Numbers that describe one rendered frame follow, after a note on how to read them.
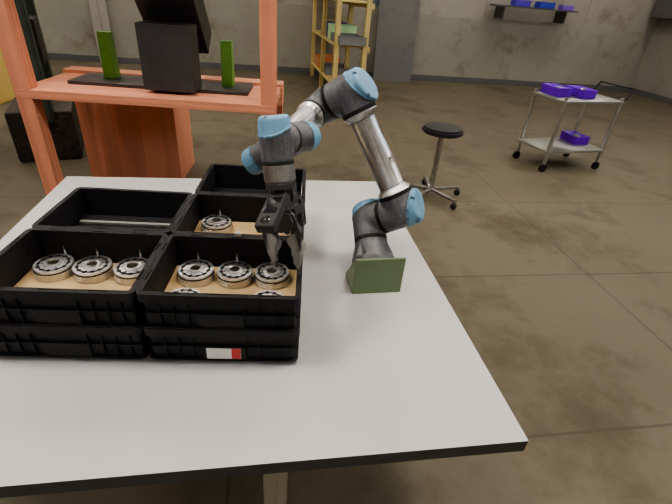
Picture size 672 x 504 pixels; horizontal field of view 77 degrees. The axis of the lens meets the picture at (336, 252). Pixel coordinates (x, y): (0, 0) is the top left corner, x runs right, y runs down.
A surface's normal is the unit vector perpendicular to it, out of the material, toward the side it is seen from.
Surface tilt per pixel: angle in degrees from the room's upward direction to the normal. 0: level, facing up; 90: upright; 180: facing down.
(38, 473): 0
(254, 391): 0
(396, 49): 82
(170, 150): 90
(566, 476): 0
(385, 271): 90
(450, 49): 90
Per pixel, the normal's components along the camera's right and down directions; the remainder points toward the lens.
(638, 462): 0.07, -0.85
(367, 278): 0.17, 0.53
